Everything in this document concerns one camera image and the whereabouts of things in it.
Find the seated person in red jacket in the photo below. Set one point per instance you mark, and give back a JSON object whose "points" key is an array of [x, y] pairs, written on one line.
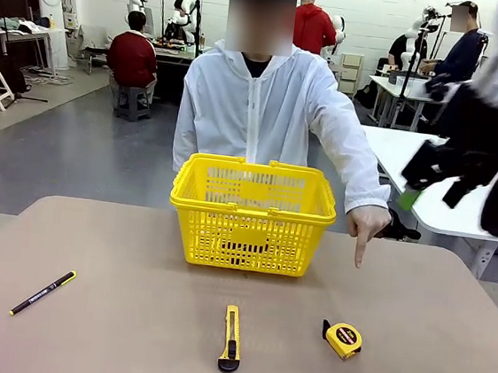
{"points": [[131, 58]]}

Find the person in white coat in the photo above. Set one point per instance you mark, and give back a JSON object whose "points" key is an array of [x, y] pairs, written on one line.
{"points": [[261, 107]]}

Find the grey plastic stool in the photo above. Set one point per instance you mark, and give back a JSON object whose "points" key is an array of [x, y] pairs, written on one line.
{"points": [[128, 102]]}

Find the white drawer cabinet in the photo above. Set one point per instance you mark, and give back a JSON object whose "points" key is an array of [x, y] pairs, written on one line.
{"points": [[350, 72]]}

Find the yellow plastic shopping basket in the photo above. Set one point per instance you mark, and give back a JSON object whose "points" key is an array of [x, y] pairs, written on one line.
{"points": [[248, 235]]}

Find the black chair base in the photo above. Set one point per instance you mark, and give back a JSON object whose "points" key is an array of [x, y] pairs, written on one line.
{"points": [[404, 233]]}

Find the person in navy jacket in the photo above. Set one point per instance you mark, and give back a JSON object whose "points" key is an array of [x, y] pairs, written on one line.
{"points": [[460, 57]]}

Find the yellow black utility knife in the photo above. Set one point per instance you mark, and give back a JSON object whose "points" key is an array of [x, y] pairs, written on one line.
{"points": [[231, 327]]}

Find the black tripod stand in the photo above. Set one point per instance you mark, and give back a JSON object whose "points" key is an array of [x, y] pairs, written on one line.
{"points": [[405, 91]]}

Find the person's left forearm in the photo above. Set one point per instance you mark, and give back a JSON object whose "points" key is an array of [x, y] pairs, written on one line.
{"points": [[357, 175]]}

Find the black yellow highlighter pen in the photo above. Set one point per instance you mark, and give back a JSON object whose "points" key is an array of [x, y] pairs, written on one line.
{"points": [[42, 293]]}

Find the yellow tape measure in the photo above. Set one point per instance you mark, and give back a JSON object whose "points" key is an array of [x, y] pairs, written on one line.
{"points": [[344, 339]]}

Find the standing person in red hoodie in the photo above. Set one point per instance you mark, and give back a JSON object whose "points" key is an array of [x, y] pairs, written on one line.
{"points": [[313, 24]]}

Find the white cluttered table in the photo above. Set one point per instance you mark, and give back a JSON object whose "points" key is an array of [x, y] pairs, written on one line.
{"points": [[33, 32]]}

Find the black bag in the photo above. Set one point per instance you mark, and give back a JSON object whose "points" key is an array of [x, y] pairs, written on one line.
{"points": [[365, 96]]}

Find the white long table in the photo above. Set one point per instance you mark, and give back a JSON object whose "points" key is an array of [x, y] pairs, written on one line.
{"points": [[415, 90]]}

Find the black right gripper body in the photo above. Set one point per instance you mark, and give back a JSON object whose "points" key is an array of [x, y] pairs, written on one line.
{"points": [[478, 126]]}

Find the person in black shirt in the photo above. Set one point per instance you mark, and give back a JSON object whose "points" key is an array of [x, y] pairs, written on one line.
{"points": [[399, 51]]}

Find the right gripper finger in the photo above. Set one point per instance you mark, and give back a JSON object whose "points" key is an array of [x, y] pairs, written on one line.
{"points": [[424, 169], [467, 189]]}

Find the white tower air conditioner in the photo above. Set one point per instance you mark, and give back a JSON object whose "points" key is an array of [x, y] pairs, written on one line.
{"points": [[49, 5]]}

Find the person's right forearm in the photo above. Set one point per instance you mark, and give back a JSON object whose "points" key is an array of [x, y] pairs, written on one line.
{"points": [[183, 153]]}

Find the person's left hand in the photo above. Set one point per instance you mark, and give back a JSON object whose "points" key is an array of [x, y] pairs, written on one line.
{"points": [[367, 223]]}

